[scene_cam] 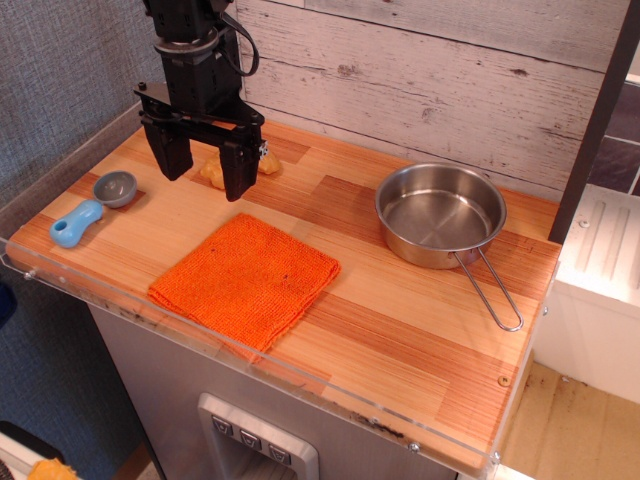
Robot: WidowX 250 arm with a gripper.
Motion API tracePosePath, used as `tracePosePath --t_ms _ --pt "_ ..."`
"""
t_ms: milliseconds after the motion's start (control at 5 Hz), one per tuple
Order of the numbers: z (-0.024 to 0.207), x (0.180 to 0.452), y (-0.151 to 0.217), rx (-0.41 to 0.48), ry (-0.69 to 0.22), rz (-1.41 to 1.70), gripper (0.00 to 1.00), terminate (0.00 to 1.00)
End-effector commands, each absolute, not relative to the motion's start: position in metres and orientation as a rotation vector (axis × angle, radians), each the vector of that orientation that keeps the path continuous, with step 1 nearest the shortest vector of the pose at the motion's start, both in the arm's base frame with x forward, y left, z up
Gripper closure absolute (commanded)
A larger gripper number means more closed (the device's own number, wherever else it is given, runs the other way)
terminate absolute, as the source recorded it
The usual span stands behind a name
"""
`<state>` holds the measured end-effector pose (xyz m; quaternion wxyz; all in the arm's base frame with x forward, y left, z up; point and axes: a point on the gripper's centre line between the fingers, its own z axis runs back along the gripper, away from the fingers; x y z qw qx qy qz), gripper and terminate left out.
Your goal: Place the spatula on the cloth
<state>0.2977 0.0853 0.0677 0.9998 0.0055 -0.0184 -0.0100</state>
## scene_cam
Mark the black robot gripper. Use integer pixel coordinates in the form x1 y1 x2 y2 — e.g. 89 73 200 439
134 42 264 202

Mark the blue handled grey spoon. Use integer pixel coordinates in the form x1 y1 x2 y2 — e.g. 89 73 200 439
49 170 138 248

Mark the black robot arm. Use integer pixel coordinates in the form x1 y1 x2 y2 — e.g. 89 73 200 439
135 1 266 202

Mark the orange knitted rag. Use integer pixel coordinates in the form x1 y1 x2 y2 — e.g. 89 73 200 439
148 214 341 361

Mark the yellow toy dough piece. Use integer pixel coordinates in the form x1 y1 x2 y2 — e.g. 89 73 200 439
200 151 281 191

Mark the clear acrylic front guard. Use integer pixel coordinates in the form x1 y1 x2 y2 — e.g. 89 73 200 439
1 240 498 479

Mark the grey toy fridge cabinet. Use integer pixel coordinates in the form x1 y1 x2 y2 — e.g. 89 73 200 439
90 307 457 479

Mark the silver dispenser button panel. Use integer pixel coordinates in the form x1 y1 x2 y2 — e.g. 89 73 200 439
198 393 320 479

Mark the yellow object bottom left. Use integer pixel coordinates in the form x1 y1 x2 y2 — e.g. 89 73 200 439
27 458 79 480

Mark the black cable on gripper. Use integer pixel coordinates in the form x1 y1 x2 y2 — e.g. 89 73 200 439
217 10 261 78

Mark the steel pan with wire handle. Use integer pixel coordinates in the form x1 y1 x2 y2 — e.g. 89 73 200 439
375 163 524 332

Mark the dark grey right post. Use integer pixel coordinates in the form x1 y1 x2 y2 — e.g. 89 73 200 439
548 0 639 244

